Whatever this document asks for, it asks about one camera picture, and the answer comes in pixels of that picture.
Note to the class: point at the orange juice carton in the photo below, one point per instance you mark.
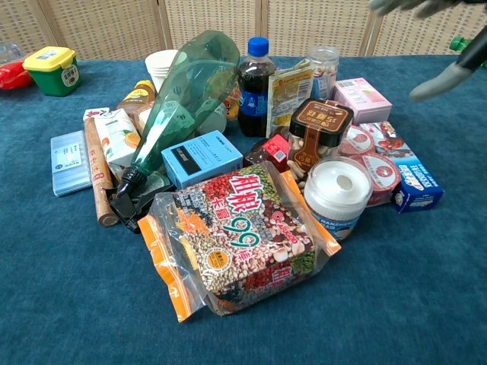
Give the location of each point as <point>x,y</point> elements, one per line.
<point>119,138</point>

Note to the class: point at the white paper cup stack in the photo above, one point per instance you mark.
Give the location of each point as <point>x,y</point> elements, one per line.
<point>161,68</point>

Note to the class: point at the wooden rolling pin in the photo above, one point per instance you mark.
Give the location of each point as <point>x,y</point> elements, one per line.
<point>97,167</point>

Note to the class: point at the woven folding screen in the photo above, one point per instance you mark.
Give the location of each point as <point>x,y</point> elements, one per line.
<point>228,23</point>

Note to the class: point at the red and white cup pack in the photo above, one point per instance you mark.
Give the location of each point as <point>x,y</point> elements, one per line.
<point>374,167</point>

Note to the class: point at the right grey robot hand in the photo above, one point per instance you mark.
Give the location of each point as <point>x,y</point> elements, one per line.
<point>437,81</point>

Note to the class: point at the mixed grains bag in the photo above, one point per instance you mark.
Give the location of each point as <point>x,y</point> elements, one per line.
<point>239,235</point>

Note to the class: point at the amber bottle with yellow cap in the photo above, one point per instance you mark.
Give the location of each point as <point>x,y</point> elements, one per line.
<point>139,99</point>

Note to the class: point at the red plastic bag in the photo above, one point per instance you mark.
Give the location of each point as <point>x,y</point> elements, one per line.
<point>13,74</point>

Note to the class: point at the blue tablecloth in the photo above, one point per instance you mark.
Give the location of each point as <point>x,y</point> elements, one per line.
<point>380,285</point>

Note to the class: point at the white round floss container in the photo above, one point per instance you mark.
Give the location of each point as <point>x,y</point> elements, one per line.
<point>336,197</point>

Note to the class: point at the orange cartoon can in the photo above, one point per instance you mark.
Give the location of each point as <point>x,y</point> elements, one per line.
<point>232,104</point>

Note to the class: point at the green spray bottle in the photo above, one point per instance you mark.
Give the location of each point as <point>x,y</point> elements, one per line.
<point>179,110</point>

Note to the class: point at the clear empty plastic jar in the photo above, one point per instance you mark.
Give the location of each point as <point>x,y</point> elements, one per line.
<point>323,66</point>

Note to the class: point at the light blue cardboard box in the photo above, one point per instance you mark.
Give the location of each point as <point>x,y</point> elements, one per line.
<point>201,157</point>

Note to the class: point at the transparent jar with black lid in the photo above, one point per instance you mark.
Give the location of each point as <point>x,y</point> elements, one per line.
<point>317,131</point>

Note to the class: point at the cola bottle with blue cap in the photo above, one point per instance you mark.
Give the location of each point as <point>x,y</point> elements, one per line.
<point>255,91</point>

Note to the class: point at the yellow snack packet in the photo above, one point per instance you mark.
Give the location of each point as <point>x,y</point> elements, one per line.
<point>287,95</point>

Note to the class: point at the pink cardboard box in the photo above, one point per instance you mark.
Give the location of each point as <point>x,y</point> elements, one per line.
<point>361,99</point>

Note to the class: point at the green tub with yellow lid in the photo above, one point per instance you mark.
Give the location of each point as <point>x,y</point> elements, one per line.
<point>55,70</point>

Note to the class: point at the small red box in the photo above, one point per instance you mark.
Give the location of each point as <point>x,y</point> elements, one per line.
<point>272,150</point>

